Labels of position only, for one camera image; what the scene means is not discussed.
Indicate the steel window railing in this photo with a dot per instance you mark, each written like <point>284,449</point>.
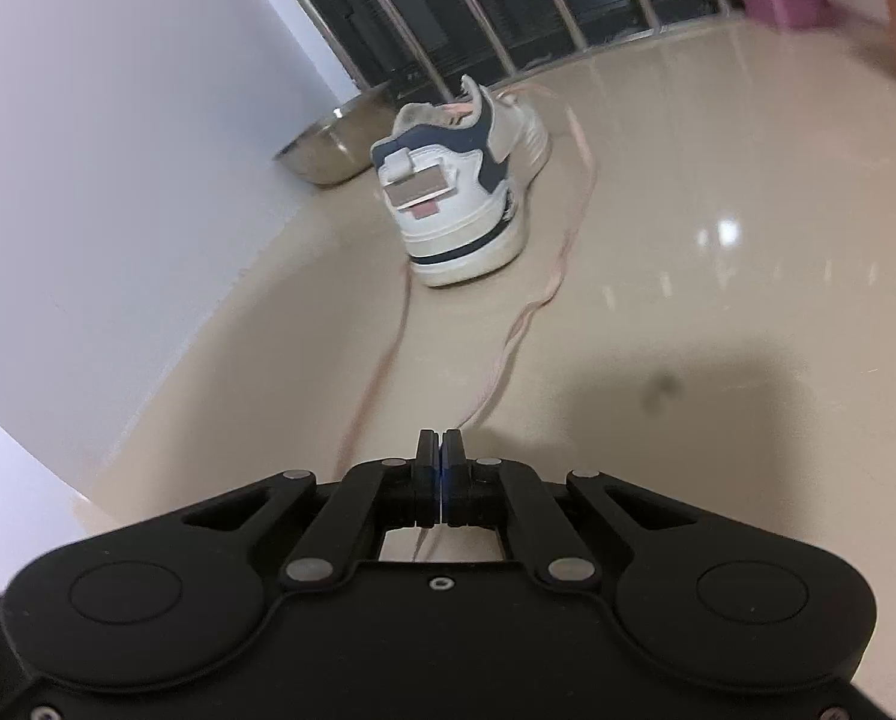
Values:
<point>568,22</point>

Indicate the white navy sneaker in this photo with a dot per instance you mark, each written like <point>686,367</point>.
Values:
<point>463,225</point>

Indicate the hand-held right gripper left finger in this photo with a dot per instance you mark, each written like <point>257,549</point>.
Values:
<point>427,480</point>

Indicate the steel bowl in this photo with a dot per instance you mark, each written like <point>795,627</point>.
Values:
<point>328,154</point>

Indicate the dark louvred window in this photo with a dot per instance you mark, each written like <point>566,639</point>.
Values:
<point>493,0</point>

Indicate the pink shoelace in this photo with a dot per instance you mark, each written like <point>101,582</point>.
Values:
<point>511,334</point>

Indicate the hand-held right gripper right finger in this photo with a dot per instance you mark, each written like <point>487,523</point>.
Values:
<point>457,480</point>

